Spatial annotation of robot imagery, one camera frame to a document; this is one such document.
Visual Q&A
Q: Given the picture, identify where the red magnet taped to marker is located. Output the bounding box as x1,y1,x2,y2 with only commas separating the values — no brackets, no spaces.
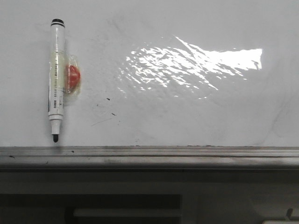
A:
64,55,81,96

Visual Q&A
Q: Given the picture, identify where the white black whiteboard marker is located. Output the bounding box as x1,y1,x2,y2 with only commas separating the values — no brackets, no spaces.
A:
48,18,65,143

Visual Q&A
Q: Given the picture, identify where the white whiteboard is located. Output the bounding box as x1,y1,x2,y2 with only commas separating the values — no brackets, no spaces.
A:
0,0,299,147

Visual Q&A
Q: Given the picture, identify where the grey aluminium whiteboard frame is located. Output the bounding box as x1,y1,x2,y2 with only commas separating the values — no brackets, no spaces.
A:
0,146,299,170

